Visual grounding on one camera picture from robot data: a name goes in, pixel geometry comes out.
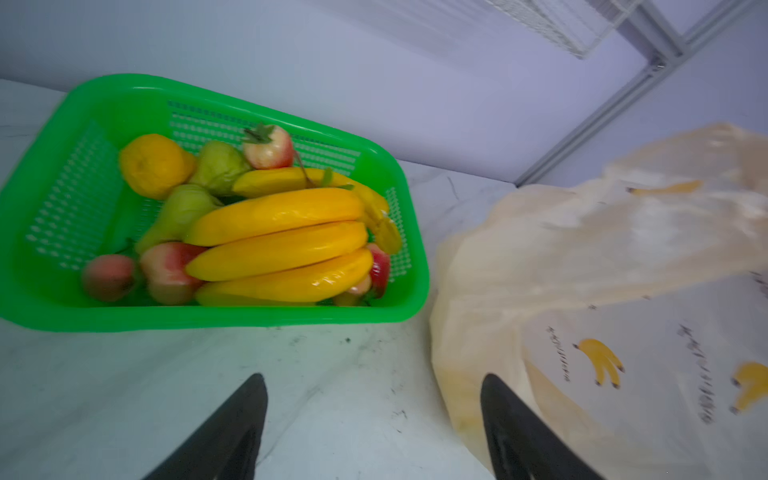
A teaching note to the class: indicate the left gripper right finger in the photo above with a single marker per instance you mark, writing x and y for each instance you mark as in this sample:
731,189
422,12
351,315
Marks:
520,445

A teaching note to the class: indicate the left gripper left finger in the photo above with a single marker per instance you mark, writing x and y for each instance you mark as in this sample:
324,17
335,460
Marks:
227,444

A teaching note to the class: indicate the banana print plastic bag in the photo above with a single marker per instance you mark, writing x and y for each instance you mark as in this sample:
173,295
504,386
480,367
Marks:
629,312

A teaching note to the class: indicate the red fake apple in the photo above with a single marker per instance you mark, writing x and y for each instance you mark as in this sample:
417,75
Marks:
163,267

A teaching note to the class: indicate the pink fake peach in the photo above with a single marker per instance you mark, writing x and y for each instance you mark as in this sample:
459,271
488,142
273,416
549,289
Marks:
109,278

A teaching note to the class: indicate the green fake pear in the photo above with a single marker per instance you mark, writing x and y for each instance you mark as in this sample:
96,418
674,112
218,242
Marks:
186,204
219,166

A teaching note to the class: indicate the orange fake fruit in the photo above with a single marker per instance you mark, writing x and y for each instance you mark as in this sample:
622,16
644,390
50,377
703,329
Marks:
153,166

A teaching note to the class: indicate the red fake strawberry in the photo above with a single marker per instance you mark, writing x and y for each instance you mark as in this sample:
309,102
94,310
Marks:
267,146

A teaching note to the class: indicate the green plastic basket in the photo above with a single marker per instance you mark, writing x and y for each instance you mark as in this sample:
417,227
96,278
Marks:
66,203

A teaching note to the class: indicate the white wire wall basket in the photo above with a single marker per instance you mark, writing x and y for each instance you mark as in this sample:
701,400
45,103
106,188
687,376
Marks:
576,26

